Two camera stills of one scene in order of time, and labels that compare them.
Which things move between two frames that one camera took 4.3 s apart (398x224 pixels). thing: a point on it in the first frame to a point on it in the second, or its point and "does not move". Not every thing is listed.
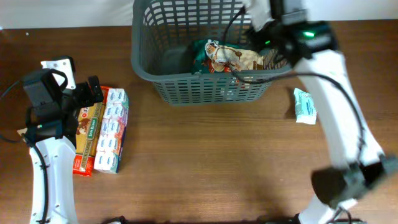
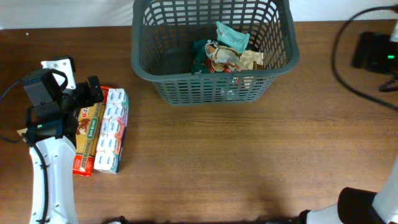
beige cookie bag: [225, 58] does not move
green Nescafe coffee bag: [201, 63] does not move
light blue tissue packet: [306, 111] to [231, 38]
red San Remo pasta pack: [89, 121] does not move
